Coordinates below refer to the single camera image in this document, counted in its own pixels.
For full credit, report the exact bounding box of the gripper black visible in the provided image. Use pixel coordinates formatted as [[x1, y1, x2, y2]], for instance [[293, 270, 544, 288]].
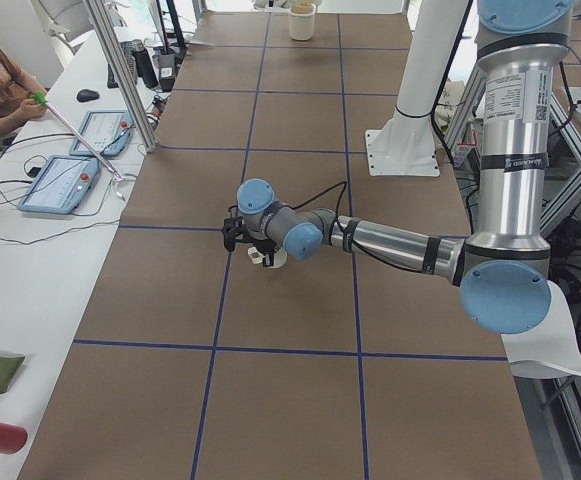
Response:
[[248, 236, 279, 267]]

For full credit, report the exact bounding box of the white HOME mug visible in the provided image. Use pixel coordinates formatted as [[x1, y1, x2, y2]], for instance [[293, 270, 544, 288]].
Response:
[[247, 246, 287, 269]]

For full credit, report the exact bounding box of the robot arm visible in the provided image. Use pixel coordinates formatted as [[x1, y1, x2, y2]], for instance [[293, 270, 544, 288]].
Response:
[[222, 1, 573, 334]]

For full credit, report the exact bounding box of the cream cup with wooden lid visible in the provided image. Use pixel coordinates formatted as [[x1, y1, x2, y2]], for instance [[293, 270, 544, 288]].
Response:
[[288, 3, 316, 41]]

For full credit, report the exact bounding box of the brown paper table mat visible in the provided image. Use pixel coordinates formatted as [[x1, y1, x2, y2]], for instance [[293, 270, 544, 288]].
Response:
[[20, 13, 541, 479]]

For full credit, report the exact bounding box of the far teach pendant tablet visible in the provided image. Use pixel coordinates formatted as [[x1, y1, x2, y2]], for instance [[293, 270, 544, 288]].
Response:
[[78, 110, 134, 158]]

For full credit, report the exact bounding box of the teach pendant tablet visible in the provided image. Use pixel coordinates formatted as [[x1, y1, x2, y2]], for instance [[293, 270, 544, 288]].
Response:
[[78, 110, 134, 158], [17, 155, 99, 215]]

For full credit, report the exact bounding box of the near teach pendant tablet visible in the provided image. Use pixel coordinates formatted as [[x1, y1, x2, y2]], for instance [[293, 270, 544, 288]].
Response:
[[17, 155, 99, 215]]

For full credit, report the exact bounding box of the black water bottle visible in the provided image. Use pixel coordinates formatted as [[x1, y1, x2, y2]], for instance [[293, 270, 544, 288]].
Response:
[[134, 48, 158, 88]]

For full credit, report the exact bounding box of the black computer mouse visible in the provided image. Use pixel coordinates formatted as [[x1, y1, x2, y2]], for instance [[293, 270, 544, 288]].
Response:
[[76, 89, 100, 103]]

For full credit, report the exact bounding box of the white chair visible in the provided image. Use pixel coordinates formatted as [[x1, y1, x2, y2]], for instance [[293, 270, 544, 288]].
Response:
[[501, 281, 581, 379]]

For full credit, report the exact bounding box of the green handled metal rod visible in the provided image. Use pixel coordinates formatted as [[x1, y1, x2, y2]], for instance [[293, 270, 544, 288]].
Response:
[[30, 91, 137, 183]]

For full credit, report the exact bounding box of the aluminium frame post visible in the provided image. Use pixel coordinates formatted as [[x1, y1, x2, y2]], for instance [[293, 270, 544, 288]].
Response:
[[83, 0, 156, 153]]

